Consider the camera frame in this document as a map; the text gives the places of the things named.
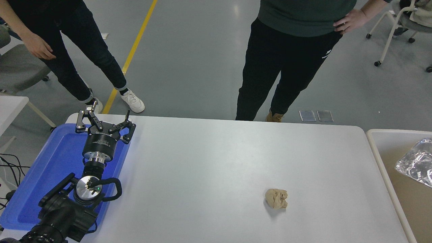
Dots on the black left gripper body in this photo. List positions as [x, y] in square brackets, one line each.
[101, 141]

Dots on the silver foil tray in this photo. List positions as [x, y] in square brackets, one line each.
[416, 165]

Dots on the person's left forearm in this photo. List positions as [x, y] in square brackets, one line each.
[374, 6]

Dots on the person's right forearm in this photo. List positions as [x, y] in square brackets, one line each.
[15, 22]

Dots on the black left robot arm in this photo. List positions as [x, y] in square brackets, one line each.
[60, 216]

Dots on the transparent floor plate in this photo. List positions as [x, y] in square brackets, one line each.
[307, 115]
[325, 116]

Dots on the person's right hand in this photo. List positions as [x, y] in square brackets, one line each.
[40, 47]

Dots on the person's left hand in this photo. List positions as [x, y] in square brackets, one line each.
[352, 22]

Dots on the blue plastic tray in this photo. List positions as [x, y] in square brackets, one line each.
[50, 168]

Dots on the person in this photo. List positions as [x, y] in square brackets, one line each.
[287, 60]
[420, 11]
[77, 44]

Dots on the grey office chair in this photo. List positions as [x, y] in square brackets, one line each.
[20, 71]

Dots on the crumpled tan paper ball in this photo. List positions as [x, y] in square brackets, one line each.
[276, 198]

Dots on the large pale bin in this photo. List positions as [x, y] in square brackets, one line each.
[405, 199]

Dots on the white frame chair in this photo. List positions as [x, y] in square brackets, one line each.
[391, 23]

